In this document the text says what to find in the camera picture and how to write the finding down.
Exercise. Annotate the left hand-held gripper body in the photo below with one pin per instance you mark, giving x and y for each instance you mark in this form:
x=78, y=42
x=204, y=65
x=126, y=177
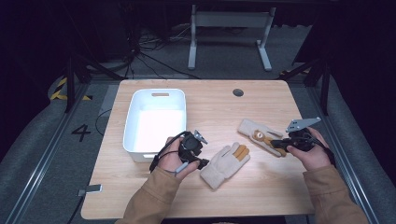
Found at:
x=190, y=146

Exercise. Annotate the white plastic bin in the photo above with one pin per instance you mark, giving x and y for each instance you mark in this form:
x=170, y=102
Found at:
x=155, y=124

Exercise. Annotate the person's right hand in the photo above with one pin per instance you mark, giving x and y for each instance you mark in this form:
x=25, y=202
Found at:
x=316, y=157

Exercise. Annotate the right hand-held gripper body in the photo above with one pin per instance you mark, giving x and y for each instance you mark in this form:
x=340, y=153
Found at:
x=301, y=140

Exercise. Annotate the beige glove orange fingers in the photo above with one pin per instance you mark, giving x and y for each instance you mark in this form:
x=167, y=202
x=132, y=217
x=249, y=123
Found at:
x=222, y=165

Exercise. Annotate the small metal bracket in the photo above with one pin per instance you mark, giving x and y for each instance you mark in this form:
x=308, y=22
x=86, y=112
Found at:
x=93, y=188

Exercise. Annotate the person's left hand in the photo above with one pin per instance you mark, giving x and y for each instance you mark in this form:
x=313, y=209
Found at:
x=171, y=158

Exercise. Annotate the black metal stand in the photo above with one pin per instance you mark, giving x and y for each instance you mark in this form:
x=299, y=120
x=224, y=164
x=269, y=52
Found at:
x=325, y=90
x=70, y=81

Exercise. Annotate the white metal desk frame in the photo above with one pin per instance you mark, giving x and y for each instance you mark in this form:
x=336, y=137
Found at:
x=231, y=19

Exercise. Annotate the beige glove bear patch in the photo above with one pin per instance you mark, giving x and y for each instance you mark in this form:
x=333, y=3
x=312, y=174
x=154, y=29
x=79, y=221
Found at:
x=258, y=132

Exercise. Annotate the aluminium floor rail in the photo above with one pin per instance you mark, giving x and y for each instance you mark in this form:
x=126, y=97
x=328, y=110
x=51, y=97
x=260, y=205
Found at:
x=345, y=161
x=43, y=155

